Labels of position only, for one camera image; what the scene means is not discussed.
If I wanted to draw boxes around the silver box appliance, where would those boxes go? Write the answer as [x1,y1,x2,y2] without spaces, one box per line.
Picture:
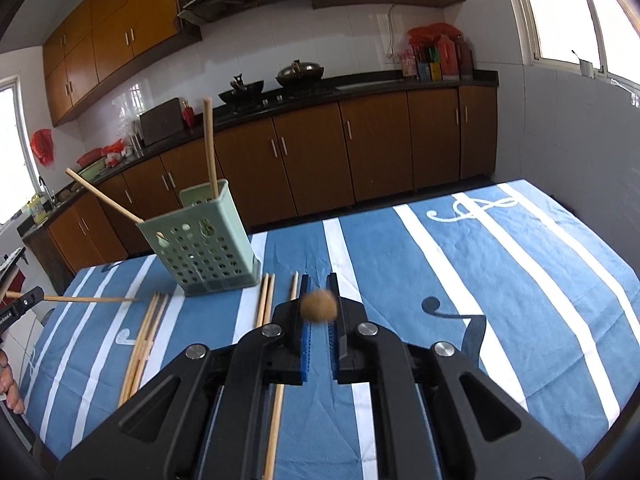
[138,97,186,147]

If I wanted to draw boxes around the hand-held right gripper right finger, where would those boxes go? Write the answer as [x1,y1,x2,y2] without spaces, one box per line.
[326,273,584,480]

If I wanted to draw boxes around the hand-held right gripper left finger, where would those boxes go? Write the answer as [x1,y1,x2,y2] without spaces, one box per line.
[55,275,314,480]

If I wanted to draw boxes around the wooden base cabinets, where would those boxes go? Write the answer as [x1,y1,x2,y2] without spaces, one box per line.
[22,85,499,296]

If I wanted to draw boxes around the person's left hand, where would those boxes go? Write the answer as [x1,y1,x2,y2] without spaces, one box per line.
[0,350,25,415]

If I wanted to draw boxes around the metal sink faucet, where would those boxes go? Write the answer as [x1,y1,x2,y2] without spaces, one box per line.
[39,176,57,211]

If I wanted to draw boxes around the small white framed window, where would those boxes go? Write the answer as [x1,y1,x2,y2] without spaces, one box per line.
[0,76,42,226]

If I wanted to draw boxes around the green perforated utensil holder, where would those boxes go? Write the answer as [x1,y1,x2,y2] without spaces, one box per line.
[136,179,261,297]

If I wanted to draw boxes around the row of seasoning containers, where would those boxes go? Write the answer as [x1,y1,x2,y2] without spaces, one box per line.
[400,35,474,82]

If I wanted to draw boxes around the blue white striped tablecloth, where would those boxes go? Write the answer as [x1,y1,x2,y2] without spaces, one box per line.
[20,179,640,480]

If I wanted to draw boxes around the small red plastic bag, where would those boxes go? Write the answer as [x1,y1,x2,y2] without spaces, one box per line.
[102,140,126,166]

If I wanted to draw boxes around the black wok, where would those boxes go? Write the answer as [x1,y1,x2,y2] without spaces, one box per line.
[218,74,265,106]

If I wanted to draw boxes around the red bag over bottles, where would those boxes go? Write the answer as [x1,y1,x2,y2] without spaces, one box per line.
[407,22,463,49]

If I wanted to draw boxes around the black gas stove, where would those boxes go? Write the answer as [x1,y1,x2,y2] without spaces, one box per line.
[220,87,342,111]

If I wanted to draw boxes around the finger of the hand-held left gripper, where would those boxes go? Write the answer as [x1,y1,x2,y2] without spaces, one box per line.
[0,286,45,338]

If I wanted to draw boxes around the hanging red plastic bag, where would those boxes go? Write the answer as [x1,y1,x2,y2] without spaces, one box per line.
[30,129,54,166]

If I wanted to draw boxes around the wooden chopstick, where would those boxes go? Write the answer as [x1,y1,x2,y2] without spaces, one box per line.
[300,287,338,322]
[44,295,140,304]
[136,294,171,386]
[202,99,220,197]
[262,271,300,480]
[124,293,163,402]
[130,293,167,396]
[66,168,146,224]
[262,273,277,329]
[255,274,271,331]
[118,292,160,407]

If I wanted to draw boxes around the large white framed window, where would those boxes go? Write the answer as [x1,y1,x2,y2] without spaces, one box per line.
[500,0,640,111]

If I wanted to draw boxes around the dark lidded pot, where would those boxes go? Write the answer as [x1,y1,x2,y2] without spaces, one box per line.
[276,60,325,87]

